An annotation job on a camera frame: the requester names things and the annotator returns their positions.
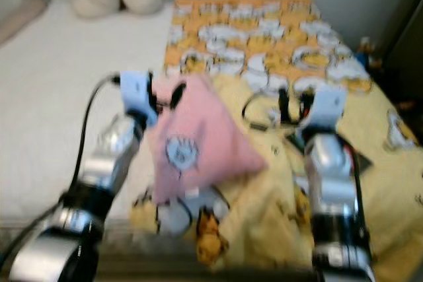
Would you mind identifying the pink pillow with cat print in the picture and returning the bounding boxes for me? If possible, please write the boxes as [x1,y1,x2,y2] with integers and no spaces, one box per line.
[149,74,270,205]

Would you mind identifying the white quilted mattress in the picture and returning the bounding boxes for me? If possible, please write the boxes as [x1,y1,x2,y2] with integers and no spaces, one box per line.
[0,1,173,276]

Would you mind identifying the yellow cat print quilt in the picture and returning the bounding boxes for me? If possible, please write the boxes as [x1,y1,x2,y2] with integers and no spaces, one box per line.
[129,74,423,277]

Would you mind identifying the grey brown wardrobe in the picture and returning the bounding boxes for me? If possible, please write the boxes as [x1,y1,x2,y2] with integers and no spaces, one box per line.
[379,0,423,108]

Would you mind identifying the grey floral print headboard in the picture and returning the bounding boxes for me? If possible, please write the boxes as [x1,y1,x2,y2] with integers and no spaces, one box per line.
[0,0,51,46]

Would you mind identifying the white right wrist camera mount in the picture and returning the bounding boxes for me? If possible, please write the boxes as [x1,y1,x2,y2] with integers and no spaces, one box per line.
[301,85,348,139]

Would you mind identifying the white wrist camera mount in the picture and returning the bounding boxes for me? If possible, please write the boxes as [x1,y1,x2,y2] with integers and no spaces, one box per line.
[119,69,154,124]
[301,85,348,139]

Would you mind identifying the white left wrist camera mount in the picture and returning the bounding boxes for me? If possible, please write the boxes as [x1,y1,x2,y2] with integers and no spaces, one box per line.
[119,69,154,124]

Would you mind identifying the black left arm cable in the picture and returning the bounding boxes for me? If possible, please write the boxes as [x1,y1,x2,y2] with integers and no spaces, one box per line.
[0,73,124,271]

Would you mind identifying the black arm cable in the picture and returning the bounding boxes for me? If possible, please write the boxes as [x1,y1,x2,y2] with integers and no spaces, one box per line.
[241,92,375,243]
[0,73,124,271]

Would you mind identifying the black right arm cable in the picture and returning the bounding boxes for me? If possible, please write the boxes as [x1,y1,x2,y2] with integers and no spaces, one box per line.
[241,92,375,243]

